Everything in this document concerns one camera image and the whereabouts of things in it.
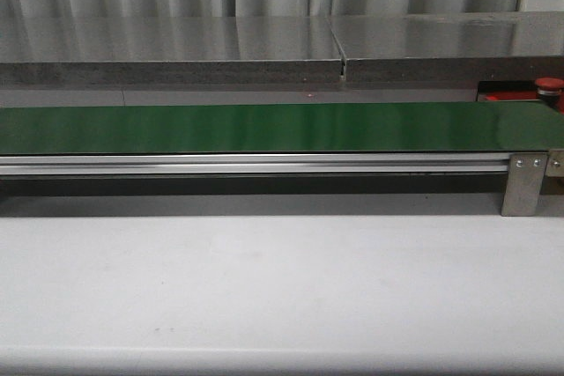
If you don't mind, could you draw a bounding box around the red mushroom push button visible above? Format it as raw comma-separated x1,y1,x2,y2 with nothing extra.
534,77,564,110

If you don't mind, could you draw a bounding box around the grey stone countertop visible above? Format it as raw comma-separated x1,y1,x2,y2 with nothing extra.
1,12,563,107

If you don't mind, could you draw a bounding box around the green conveyor belt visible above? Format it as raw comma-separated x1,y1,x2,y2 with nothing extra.
1,101,563,156

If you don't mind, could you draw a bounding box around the steel conveyor support leg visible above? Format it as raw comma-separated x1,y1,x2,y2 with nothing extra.
501,152,547,217

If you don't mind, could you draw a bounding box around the red plastic tray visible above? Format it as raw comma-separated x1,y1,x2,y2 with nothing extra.
480,91,563,114

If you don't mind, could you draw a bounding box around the aluminium conveyor frame rail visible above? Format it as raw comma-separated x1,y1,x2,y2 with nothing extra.
0,149,564,180

